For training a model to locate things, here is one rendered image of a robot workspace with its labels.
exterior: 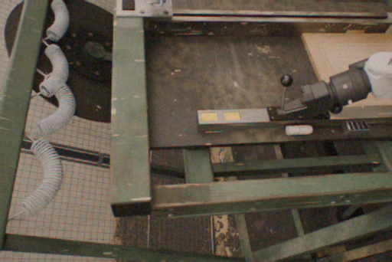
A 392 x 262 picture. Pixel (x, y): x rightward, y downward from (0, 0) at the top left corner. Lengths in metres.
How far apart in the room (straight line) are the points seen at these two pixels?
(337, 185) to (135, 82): 0.64
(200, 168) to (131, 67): 0.37
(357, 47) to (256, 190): 0.79
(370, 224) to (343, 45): 0.77
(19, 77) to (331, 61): 1.21
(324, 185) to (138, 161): 0.51
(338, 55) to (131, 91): 0.80
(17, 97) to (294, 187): 1.06
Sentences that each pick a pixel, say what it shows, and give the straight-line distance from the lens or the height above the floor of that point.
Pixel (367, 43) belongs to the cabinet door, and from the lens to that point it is 1.50.
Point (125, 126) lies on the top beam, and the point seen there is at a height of 1.94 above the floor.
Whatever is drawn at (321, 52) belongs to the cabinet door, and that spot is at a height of 1.27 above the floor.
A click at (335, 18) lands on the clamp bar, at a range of 1.47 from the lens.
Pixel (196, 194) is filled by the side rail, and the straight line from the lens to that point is 0.86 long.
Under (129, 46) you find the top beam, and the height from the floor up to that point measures 1.92.
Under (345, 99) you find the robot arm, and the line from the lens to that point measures 0.94.
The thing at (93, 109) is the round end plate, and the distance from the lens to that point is 1.60.
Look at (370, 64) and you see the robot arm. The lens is 0.94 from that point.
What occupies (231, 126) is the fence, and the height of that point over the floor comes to 1.62.
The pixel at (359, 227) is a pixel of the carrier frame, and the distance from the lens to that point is 1.67.
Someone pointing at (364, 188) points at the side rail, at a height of 1.35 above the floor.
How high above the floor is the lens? 2.26
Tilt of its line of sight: 33 degrees down
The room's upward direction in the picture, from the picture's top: 74 degrees counter-clockwise
